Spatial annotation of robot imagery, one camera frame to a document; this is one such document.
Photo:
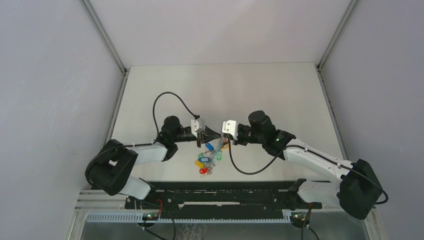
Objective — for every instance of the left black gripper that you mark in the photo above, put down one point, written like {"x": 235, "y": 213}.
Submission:
{"x": 209, "y": 135}

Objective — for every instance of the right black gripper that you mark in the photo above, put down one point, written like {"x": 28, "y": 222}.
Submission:
{"x": 238, "y": 141}

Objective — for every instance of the blue keyring with keys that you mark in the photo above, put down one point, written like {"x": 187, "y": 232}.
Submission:
{"x": 206, "y": 161}

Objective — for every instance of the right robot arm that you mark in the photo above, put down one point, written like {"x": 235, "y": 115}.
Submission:
{"x": 352, "y": 186}

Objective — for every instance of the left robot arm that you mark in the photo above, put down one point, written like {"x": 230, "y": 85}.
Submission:
{"x": 110, "y": 170}

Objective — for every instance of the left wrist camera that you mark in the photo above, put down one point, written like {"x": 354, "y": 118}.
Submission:
{"x": 197, "y": 126}

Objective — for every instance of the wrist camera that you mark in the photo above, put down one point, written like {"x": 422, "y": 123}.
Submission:
{"x": 197, "y": 126}
{"x": 230, "y": 127}

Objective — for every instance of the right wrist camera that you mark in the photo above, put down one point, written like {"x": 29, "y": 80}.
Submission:
{"x": 230, "y": 127}

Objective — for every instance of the black mounting base rail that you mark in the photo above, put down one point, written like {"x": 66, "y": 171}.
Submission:
{"x": 225, "y": 199}

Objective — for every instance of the white slotted cable duct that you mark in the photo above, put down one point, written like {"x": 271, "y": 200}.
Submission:
{"x": 132, "y": 217}

